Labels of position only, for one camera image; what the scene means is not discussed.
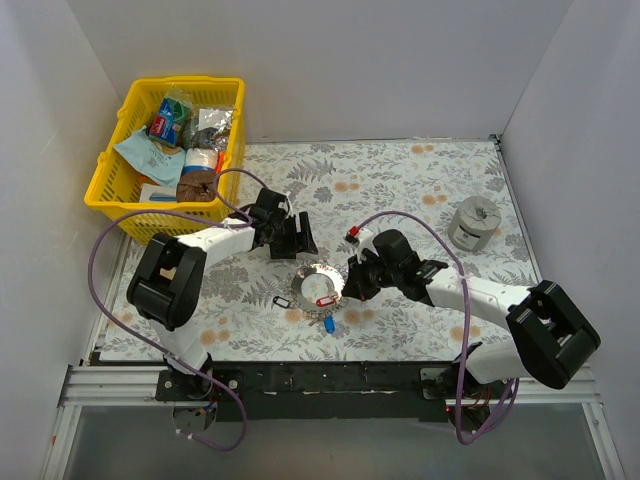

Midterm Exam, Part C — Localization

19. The metal disc keyring holder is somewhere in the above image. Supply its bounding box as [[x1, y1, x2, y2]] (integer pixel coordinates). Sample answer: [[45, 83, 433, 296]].
[[290, 263, 347, 322]]

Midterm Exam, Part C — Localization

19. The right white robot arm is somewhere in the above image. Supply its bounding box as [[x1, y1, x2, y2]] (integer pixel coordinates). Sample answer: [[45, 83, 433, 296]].
[[342, 227, 601, 398]]

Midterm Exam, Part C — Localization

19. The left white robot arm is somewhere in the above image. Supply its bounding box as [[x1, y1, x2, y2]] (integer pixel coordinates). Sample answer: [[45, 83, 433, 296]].
[[126, 188, 318, 400]]

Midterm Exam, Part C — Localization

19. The black tag key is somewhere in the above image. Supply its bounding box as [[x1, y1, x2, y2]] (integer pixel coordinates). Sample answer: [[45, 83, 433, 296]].
[[272, 296, 292, 309]]

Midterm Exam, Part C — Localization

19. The grey paper wrapped roll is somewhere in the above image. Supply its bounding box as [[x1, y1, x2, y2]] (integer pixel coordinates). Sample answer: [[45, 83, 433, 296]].
[[447, 196, 502, 252]]

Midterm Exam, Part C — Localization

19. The floral table mat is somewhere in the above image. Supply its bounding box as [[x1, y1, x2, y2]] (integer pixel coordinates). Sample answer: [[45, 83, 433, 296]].
[[97, 140, 560, 362]]

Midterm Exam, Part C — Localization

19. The silver foil bag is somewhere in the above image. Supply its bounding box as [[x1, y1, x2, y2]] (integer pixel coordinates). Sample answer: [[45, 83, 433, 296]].
[[191, 107, 234, 152]]

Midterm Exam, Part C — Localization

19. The light blue paper pouch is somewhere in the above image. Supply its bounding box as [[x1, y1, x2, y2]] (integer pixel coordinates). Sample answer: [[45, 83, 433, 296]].
[[114, 127, 186, 187]]

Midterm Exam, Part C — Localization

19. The white blue box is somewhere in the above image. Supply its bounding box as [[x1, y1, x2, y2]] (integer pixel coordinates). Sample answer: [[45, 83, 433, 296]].
[[138, 183, 177, 203]]

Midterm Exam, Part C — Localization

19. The red blue snack pack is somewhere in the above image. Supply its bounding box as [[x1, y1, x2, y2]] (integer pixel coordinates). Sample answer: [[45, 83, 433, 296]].
[[147, 113, 182, 147]]

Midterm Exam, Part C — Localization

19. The green snack packet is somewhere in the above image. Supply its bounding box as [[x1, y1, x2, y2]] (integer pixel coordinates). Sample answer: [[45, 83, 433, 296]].
[[159, 86, 193, 122]]

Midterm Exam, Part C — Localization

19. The yellow plastic basket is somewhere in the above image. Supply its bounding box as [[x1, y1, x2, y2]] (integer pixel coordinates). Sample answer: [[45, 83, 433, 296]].
[[84, 75, 246, 245]]

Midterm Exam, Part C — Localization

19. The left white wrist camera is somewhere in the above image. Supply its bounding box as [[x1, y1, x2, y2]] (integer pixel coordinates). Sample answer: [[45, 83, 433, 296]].
[[278, 192, 293, 217]]

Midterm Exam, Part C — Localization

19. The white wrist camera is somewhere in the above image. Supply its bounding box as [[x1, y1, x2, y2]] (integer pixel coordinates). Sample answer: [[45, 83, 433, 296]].
[[278, 192, 293, 217], [345, 226, 376, 263]]

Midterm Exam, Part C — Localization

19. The blue tag key on ring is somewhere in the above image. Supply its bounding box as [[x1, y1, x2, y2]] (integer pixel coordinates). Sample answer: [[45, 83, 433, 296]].
[[309, 315, 335, 334]]

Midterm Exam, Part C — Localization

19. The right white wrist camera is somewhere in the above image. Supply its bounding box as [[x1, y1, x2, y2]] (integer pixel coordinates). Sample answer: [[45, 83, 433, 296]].
[[345, 226, 376, 263]]

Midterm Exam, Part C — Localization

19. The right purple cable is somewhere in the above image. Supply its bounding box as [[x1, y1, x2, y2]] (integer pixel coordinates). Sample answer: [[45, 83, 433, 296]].
[[357, 210, 521, 446]]

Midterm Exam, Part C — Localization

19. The purple cable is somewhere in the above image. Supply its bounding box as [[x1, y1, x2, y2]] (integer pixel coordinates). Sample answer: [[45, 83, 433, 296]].
[[357, 210, 521, 446], [87, 167, 269, 452]]

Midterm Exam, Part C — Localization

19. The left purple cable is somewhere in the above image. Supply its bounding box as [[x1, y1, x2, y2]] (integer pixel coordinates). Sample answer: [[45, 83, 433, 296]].
[[87, 167, 269, 452]]

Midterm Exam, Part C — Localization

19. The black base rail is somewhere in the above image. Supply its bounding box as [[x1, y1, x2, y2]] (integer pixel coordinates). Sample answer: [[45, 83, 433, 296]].
[[154, 357, 516, 424]]

